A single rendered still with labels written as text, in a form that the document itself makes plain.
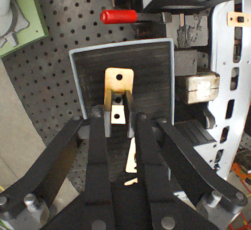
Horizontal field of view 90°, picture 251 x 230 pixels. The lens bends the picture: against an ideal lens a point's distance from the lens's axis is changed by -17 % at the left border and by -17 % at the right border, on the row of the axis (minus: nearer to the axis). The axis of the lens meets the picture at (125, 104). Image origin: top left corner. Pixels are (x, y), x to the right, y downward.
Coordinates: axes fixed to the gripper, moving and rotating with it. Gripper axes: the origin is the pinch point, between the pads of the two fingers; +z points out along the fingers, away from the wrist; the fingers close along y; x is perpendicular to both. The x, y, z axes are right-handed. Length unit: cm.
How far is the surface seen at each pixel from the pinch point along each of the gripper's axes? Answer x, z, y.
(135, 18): 11.4, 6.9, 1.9
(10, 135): -98, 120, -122
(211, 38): 11.8, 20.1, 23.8
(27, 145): -110, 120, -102
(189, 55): 6.9, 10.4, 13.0
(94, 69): 3.9, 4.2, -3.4
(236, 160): -34, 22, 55
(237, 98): -4.0, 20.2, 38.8
